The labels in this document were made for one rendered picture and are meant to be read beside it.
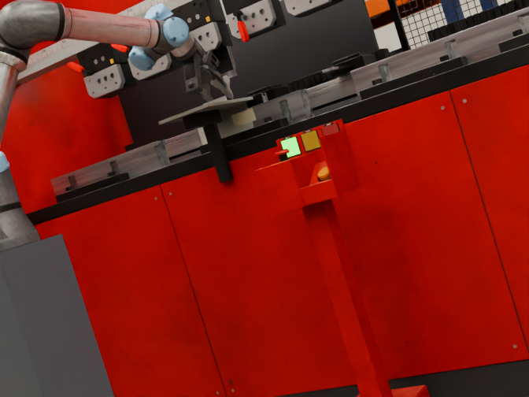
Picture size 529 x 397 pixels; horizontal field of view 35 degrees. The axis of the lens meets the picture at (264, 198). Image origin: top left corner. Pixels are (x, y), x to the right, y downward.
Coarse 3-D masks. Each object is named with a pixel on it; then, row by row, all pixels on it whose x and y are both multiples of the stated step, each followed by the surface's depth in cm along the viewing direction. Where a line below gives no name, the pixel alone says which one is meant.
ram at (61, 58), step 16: (0, 0) 297; (16, 0) 294; (48, 0) 287; (64, 0) 284; (80, 0) 280; (96, 0) 277; (112, 0) 274; (128, 0) 271; (144, 0) 268; (176, 0) 263; (144, 16) 269; (32, 48) 294; (80, 48) 284; (32, 64) 295; (48, 64) 292; (64, 64) 297
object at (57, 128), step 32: (32, 96) 313; (64, 96) 327; (32, 128) 309; (64, 128) 323; (96, 128) 338; (128, 128) 356; (32, 160) 305; (64, 160) 318; (96, 160) 334; (32, 192) 301
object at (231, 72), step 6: (222, 48) 261; (228, 48) 262; (216, 54) 263; (222, 54) 262; (228, 54) 261; (222, 60) 262; (228, 60) 261; (216, 66) 264; (222, 66) 263; (228, 66) 262; (234, 66) 262; (222, 72) 263; (228, 72) 263; (234, 72) 262
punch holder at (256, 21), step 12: (228, 0) 254; (240, 0) 252; (252, 0) 250; (264, 0) 248; (276, 0) 253; (228, 12) 255; (252, 12) 250; (264, 12) 248; (276, 12) 251; (252, 24) 251; (264, 24) 249; (276, 24) 251; (240, 36) 254; (252, 36) 258
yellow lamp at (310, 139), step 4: (308, 132) 219; (312, 132) 218; (304, 136) 219; (308, 136) 219; (312, 136) 218; (316, 136) 218; (304, 140) 219; (308, 140) 219; (312, 140) 218; (316, 140) 218; (304, 144) 220; (308, 144) 219; (312, 144) 219; (316, 144) 218; (308, 148) 219; (312, 148) 219
